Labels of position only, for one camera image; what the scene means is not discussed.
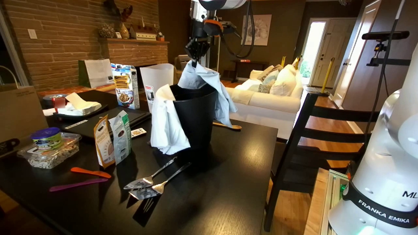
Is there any purple plastic utensil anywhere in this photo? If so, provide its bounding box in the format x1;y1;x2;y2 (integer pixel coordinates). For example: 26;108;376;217
47;176;110;193

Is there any black plastic basin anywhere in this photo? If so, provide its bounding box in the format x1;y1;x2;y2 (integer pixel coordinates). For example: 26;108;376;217
169;84;218;170

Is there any white cloth towel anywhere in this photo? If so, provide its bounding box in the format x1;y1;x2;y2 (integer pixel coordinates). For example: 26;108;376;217
176;60;238;128
149;84;192;157

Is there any tan vase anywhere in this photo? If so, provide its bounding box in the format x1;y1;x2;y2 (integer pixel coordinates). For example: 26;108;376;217
116;20;131;40

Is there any black label card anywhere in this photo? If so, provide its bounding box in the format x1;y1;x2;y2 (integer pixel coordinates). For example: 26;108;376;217
132;197;162;228

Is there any paper bag with handle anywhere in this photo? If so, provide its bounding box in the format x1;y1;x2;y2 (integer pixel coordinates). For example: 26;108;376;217
0;64;50;145

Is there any white door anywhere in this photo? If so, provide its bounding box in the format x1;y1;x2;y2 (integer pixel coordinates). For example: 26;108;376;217
332;0;384;106

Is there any white sofa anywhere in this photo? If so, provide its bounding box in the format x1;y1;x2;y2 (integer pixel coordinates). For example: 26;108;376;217
226;64;304;141

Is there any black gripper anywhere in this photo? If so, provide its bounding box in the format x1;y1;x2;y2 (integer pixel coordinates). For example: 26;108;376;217
186;20;219;65

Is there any grey green pillow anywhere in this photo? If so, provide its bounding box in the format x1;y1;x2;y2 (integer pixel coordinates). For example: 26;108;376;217
259;69;280;95

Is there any black wooden chair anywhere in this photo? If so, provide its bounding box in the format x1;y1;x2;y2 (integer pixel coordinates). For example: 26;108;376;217
264;90;381;232

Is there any printed food box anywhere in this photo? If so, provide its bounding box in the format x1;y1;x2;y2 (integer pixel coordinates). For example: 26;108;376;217
110;63;141;111

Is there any stack of white napkins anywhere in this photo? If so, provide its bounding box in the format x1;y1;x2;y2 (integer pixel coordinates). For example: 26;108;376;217
58;91;103;117

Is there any metal spatula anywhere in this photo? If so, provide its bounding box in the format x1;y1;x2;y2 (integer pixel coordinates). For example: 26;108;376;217
128;163;188;201
123;155;179;192

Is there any red mug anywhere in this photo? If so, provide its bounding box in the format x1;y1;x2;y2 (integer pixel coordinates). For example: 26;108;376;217
51;94;68;115

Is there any black stereo camera on stand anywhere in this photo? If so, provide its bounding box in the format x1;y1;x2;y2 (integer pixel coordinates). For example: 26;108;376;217
361;30;418;69

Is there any small white card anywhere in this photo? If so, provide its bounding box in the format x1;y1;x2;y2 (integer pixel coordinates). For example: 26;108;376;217
129;127;148;140

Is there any green and white pouch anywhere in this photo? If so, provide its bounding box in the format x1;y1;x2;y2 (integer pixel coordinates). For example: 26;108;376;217
108;110;133;166

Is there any white pillow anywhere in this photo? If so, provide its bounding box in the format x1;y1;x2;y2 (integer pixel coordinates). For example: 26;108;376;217
269;64;298;98

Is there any brown and white pouch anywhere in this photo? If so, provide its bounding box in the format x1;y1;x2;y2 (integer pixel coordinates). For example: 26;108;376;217
93;115;116;170

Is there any orange plastic utensil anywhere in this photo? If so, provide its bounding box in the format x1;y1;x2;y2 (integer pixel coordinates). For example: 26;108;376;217
69;166;114;180

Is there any white translucent plastic bin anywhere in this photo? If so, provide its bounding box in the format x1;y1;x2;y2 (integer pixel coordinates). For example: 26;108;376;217
139;63;176;115

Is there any framed wall picture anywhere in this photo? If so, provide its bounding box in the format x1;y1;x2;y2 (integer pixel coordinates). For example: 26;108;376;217
240;13;274;47

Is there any wooden crate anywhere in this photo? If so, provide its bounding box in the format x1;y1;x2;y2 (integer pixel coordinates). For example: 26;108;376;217
304;167;351;235

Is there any brick mantel shelf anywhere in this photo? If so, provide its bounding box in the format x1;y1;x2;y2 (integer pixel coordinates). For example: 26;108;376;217
106;38;170;67

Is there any jar with blue lid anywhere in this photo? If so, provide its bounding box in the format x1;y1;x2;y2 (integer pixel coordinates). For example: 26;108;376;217
30;127;63;149

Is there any dried flower bunch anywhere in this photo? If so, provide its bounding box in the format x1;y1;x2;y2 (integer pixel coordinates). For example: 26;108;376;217
103;0;135;23

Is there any brick hearth bench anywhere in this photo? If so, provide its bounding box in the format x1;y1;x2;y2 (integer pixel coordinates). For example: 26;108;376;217
37;84;118;99

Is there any clear plastic food container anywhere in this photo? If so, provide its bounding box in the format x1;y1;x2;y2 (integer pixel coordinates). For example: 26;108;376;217
17;131;82;171

